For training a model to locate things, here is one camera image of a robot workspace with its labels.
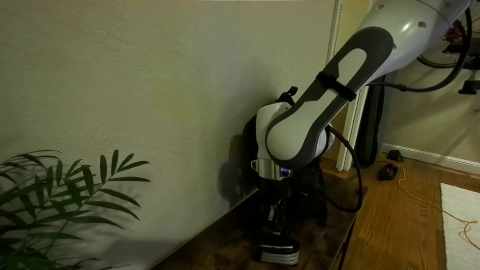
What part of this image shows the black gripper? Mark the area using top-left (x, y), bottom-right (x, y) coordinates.
top-left (259, 176), bottom-right (321, 235)

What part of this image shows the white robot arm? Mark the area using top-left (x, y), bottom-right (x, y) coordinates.
top-left (250, 0), bottom-right (472, 238)

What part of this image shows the black backpack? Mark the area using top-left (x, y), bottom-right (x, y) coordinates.
top-left (241, 85), bottom-right (301, 191)

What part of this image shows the white rug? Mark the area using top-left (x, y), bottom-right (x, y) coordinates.
top-left (441, 184), bottom-right (480, 270)

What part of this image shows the green palm plant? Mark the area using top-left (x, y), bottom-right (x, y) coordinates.
top-left (0, 149), bottom-right (144, 270)

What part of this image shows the orange cable on floor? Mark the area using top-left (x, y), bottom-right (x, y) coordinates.
top-left (394, 163), bottom-right (480, 251)

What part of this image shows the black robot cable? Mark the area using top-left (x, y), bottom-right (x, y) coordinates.
top-left (324, 4), bottom-right (474, 214)

